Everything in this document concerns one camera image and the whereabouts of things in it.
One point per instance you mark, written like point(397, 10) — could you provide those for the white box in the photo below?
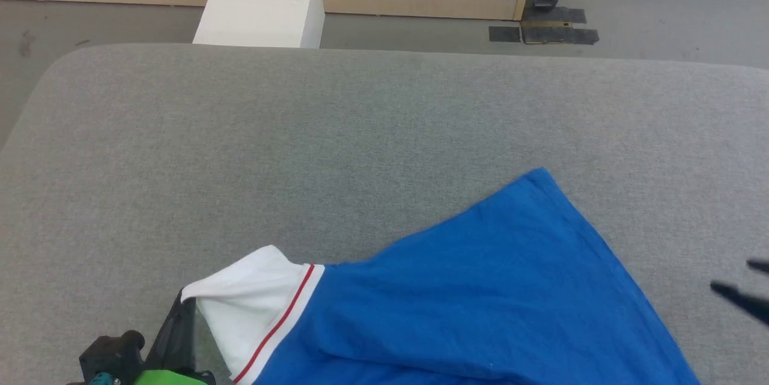
point(258, 6)

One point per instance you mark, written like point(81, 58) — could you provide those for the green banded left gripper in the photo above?
point(171, 378)

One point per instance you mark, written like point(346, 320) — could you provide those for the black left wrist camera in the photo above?
point(111, 355)

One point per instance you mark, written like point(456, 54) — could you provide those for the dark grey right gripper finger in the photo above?
point(760, 266)
point(748, 304)

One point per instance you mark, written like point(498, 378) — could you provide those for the blue shirt with white collar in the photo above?
point(480, 301)

